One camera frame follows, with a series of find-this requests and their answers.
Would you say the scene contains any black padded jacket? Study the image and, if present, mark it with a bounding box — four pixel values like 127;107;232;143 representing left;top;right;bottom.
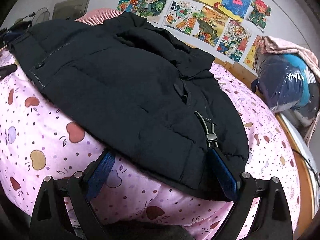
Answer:
8;12;248;201

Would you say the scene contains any white standing fan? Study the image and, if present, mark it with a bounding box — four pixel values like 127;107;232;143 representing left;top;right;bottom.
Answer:
31;7;50;26

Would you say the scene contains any pink dotted bed sheet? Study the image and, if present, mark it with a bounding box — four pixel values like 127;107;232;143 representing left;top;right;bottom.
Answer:
1;63;300;239

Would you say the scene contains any red white checked pillow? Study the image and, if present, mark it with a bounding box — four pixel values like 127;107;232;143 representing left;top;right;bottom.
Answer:
75;8;122;25

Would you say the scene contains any blue bagged quilt bundle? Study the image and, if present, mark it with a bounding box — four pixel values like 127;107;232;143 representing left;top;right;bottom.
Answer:
251;51;319;127

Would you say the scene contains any yellow chick drawing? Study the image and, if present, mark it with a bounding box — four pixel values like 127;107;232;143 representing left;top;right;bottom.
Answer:
244;35;262;69

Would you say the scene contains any blond boy drawing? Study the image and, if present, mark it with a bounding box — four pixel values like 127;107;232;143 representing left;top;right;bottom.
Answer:
136;0;172;24

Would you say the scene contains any pink folded blanket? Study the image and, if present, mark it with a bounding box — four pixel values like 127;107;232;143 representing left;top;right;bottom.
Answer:
256;36;319;144

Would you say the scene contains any colourful doodle drawing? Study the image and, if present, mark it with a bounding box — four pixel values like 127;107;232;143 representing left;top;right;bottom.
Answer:
217;20;252;62

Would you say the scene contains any fish and cup drawing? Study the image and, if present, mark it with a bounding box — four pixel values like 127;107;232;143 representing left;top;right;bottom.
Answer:
163;0;203;35

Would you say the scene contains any orange landscape drawing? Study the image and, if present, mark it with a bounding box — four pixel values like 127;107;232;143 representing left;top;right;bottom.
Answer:
193;5;228;47

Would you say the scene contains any red-haired figure drawing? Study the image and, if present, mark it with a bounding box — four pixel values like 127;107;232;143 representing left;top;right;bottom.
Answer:
248;0;272;32

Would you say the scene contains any wooden bed frame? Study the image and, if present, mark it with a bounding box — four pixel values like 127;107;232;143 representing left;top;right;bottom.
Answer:
211;56;317;239

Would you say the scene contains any black cable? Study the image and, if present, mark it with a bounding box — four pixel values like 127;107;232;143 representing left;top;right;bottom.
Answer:
291;147;320;188

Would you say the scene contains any grey framed wall panel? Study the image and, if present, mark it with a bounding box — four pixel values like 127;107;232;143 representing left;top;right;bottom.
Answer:
52;0;90;20

